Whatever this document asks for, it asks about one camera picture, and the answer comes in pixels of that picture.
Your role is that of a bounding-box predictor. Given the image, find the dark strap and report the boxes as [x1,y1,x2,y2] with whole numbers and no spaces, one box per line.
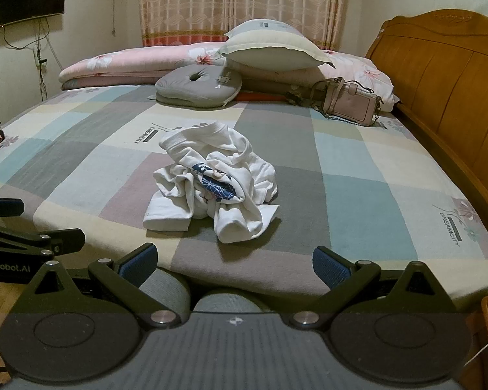
[285,86,322,108]

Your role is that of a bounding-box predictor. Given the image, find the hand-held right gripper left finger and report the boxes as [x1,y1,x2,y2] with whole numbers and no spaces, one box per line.
[22,242,182,330]

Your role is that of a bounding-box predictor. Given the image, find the grey round cushion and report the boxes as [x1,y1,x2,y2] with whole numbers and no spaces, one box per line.
[155,64,243,110]

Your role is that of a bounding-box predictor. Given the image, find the pink handbag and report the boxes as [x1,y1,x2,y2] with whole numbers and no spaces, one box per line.
[309,77,385,127]

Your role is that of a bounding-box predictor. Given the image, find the white printed shirt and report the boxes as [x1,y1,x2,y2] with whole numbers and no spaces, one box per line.
[142,121,280,244]

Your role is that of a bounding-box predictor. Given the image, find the cream green pillow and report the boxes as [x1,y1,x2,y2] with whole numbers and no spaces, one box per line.
[224,63,326,90]

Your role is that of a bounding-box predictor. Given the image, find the pink floral quilt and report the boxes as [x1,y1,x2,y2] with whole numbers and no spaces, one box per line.
[58,42,401,112]

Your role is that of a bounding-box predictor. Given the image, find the wooden headboard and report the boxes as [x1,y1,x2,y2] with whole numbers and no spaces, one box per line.
[364,10,488,253]

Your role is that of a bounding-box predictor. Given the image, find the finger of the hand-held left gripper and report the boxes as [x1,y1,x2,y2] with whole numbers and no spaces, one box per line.
[0,196,24,217]
[0,223,86,258]

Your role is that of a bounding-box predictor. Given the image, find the patterned orange curtain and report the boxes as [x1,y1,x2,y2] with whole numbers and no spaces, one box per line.
[136,0,350,51]

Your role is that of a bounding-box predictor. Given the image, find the television cables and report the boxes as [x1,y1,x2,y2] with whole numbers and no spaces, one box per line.
[0,20,63,102]

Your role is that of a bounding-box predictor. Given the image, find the red cloth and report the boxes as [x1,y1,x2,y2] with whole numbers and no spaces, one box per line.
[234,91,287,102]

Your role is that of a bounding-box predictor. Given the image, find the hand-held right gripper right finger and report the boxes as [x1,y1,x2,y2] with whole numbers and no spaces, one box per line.
[289,246,448,330]

